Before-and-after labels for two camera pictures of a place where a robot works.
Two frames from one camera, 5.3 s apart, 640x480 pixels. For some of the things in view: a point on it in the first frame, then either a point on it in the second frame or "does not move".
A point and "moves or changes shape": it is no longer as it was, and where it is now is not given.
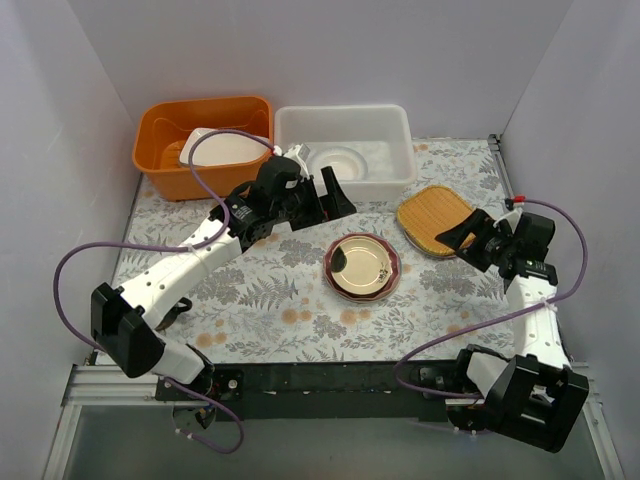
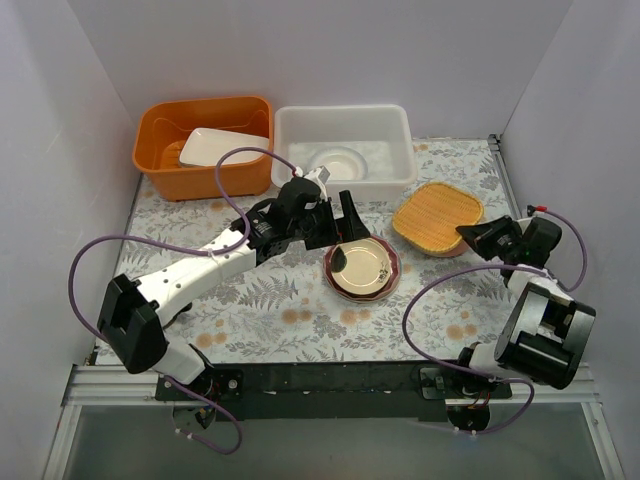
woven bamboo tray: (424, 214) moves or changes shape
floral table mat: (375, 285) does not move
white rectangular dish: (218, 148) does not move
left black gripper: (316, 201) → (329, 226)
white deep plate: (348, 164) does not move
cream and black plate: (361, 265) does not move
